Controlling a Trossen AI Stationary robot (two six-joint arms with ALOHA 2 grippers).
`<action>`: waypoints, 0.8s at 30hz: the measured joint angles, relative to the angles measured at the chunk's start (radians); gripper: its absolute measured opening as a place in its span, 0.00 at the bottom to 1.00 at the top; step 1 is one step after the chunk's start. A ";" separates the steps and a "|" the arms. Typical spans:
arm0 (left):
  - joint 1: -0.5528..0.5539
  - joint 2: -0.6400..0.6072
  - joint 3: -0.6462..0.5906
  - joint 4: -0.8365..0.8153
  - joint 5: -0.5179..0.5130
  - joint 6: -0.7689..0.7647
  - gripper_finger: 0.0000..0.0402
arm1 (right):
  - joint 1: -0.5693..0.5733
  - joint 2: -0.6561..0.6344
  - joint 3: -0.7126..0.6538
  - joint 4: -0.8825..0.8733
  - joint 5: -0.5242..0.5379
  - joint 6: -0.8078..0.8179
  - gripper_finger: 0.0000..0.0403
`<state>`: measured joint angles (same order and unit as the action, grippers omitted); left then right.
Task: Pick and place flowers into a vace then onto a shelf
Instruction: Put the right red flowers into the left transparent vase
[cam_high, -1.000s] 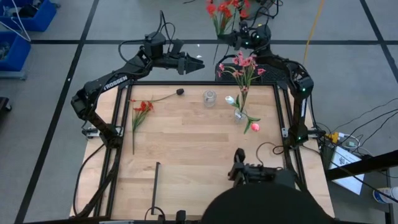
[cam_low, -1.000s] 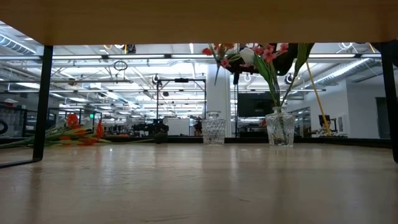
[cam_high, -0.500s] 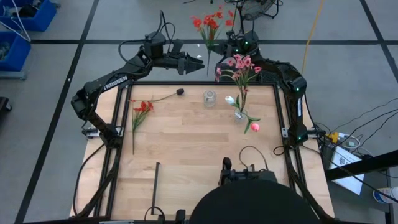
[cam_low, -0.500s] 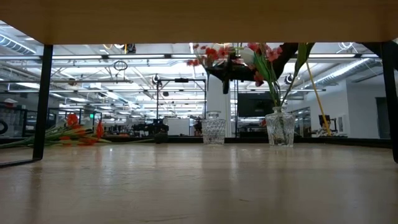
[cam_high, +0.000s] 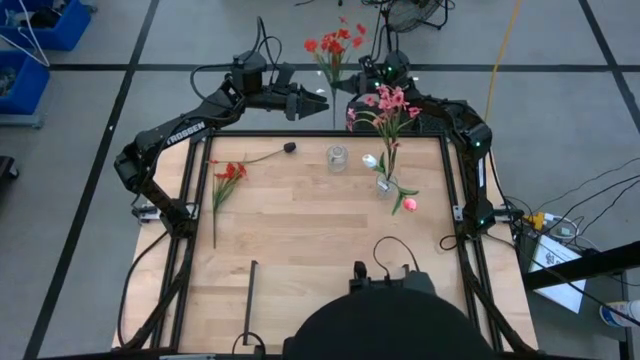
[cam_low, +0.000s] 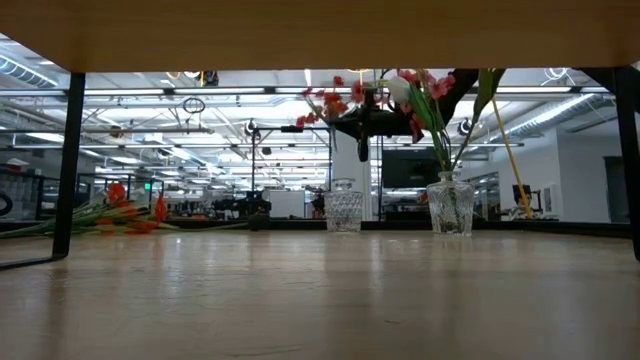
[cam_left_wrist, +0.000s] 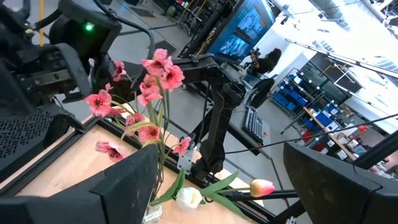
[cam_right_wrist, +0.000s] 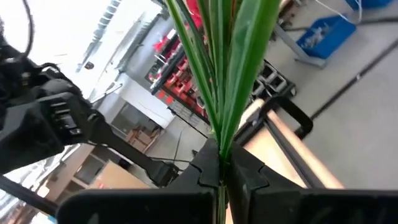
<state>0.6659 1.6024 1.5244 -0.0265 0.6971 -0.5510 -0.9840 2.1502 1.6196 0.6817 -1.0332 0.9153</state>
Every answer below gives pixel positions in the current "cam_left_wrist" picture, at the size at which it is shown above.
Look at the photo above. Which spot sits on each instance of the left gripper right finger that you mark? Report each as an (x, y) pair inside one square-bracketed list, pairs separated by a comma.
[(335, 196)]

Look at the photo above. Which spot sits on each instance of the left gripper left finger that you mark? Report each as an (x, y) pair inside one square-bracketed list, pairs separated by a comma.
[(118, 193)]

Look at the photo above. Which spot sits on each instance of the cut glass vase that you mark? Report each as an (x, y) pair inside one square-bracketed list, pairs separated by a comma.
[(153, 215)]

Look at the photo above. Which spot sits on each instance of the white artificial tulip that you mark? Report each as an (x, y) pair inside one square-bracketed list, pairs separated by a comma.
[(188, 198)]

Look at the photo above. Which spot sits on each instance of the pink artificial tulip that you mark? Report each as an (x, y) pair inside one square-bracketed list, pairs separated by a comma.
[(262, 187)]

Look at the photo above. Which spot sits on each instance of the pink blossom spray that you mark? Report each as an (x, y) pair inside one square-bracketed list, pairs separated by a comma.
[(161, 67)]

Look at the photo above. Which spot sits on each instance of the wooden workbench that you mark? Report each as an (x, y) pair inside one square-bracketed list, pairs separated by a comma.
[(337, 138)]

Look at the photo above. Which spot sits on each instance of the black perforated metal box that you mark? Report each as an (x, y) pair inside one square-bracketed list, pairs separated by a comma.
[(25, 137)]

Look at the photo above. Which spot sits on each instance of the rack with blue bins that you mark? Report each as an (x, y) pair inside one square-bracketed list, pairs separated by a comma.
[(289, 99)]

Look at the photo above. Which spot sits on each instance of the black keyboard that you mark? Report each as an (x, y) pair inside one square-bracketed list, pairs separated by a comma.
[(253, 124)]

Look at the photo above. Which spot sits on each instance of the black office chair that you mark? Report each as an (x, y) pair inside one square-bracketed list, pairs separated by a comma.
[(262, 91)]

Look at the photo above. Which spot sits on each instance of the person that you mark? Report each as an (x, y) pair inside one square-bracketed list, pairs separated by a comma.
[(269, 62)]

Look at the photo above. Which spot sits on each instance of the black monitor stand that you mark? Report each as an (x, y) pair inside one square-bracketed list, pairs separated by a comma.
[(211, 21)]

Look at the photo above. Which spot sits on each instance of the large monitor with blue screen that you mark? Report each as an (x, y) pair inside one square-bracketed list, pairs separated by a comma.
[(245, 28)]

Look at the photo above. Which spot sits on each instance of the silver mounting bracket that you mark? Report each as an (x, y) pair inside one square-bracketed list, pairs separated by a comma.
[(186, 161)]

